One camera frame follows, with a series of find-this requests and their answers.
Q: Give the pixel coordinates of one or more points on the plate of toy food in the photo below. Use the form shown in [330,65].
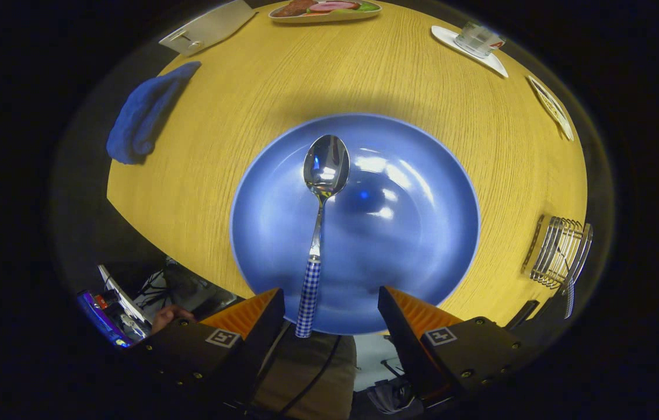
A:
[329,7]

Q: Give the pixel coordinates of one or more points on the white square coaster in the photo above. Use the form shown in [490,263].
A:
[446,36]

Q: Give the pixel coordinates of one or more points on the smartphone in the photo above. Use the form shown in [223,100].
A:
[98,315]

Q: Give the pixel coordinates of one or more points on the blue round plate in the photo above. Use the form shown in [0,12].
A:
[411,245]

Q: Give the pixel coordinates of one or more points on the white toaster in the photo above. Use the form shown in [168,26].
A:
[212,26]

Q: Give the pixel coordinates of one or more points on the blue folded cloth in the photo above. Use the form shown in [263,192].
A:
[136,116]

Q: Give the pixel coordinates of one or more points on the small clear drink bottle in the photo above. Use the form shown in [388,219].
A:
[475,41]

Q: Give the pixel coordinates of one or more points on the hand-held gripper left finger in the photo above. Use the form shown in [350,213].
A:
[259,344]

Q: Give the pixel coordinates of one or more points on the white divided bean tray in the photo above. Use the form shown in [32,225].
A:
[554,108]

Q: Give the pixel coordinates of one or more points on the person's khaki trousers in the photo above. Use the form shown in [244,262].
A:
[306,373]

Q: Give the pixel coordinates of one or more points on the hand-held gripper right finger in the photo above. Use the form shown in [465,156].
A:
[405,344]

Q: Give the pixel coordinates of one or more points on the black table bracket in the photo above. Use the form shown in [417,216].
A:
[522,315]

